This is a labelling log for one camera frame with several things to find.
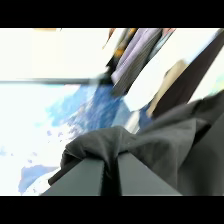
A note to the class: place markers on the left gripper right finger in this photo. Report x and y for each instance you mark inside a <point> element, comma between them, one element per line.
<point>140,181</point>

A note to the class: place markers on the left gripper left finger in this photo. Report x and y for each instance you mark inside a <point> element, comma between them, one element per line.
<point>83,180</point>

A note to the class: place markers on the black garment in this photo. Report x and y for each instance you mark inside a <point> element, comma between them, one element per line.
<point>160,146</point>

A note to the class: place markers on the heap of clothes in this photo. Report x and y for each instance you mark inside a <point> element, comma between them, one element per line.
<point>143,60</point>

